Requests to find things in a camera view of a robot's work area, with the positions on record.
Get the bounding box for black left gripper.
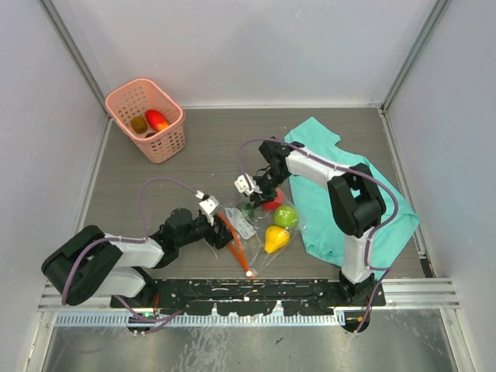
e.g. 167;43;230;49
176;214;236;248

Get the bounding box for dark green fake avocado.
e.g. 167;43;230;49
236;201;255;220

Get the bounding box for green fake apple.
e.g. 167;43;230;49
273;205;299;229

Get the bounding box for clear zip top bag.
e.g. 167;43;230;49
220;192;306;279

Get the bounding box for yellow fake pear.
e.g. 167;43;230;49
264;226;291;254

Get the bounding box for red yellow fake mango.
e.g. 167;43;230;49
145;109;169;132

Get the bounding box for brown fake kiwi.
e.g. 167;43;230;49
130;116;148;134

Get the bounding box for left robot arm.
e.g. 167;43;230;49
41;208;234;307

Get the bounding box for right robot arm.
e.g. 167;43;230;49
236;138;386;305

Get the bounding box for red yellow fake apple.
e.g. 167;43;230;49
262;188;284;211

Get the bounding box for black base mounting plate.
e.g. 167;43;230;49
126;279;370;316

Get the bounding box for teal t-shirt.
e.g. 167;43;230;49
284;117;421;269

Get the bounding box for pink plastic basket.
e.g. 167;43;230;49
105;78;185;164

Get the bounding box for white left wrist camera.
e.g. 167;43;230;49
198;195;220;226

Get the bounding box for white slotted cable duct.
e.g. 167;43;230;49
55;312;346;327

